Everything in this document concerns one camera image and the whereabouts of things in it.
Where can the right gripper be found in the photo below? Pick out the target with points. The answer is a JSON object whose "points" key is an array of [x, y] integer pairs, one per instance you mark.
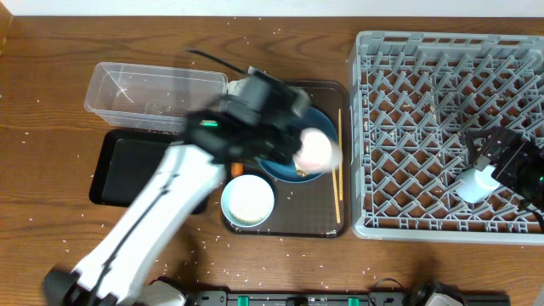
{"points": [[494, 157]]}

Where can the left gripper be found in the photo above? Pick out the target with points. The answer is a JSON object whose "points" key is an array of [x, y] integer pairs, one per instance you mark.
{"points": [[291, 138]]}

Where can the small blue cup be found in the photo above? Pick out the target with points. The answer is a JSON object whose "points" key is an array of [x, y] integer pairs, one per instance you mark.
{"points": [[475, 186]]}

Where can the dark blue plate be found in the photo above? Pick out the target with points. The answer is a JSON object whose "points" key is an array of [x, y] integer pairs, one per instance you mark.
{"points": [[312, 118]]}

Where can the brown food scrap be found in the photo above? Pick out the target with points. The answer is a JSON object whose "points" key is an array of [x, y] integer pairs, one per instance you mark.
{"points": [[301, 173]]}

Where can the pink and white cup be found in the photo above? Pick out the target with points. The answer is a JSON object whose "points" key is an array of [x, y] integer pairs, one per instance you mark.
{"points": [[318, 152]]}

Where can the light blue rice bowl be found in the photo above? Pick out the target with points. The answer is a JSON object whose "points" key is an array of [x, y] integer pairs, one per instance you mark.
{"points": [[247, 201]]}

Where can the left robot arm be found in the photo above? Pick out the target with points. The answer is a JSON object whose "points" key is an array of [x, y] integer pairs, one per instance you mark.
{"points": [[114, 272]]}

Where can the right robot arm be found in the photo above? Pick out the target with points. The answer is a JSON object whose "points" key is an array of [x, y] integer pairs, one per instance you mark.
{"points": [[530, 188]]}

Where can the grey dishwasher rack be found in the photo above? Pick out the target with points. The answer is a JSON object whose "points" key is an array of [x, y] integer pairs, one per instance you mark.
{"points": [[413, 96]]}

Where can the crumpled white paper napkin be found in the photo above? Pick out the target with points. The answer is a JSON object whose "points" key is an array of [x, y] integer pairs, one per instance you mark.
{"points": [[234, 88]]}

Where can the orange carrot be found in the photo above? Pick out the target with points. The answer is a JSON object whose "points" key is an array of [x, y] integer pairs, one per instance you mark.
{"points": [[236, 169]]}

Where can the left wooden chopstick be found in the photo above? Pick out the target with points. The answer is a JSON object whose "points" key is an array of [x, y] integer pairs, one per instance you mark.
{"points": [[336, 195]]}

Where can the dark brown serving tray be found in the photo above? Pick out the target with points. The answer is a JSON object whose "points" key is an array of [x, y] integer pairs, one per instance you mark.
{"points": [[308, 209]]}

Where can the clear plastic bin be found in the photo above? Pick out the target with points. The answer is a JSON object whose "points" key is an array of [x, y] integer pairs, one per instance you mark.
{"points": [[148, 97]]}

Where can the black plastic bin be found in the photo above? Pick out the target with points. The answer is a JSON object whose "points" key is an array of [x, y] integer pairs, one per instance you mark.
{"points": [[126, 163]]}

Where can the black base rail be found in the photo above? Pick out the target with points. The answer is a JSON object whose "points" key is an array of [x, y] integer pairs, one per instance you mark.
{"points": [[164, 291]]}

